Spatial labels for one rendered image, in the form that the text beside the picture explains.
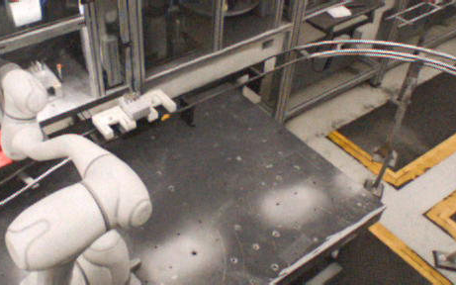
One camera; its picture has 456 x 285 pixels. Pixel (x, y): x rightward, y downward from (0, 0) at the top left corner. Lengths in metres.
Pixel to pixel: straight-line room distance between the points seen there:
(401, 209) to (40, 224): 2.50
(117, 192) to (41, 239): 0.19
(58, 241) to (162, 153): 1.29
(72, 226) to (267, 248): 1.07
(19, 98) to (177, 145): 1.02
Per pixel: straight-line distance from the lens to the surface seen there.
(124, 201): 1.07
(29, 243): 1.05
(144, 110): 2.14
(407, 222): 3.15
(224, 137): 2.36
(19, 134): 1.54
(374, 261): 2.89
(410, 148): 3.60
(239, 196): 2.10
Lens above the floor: 2.27
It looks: 39 degrees down
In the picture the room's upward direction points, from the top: 1 degrees counter-clockwise
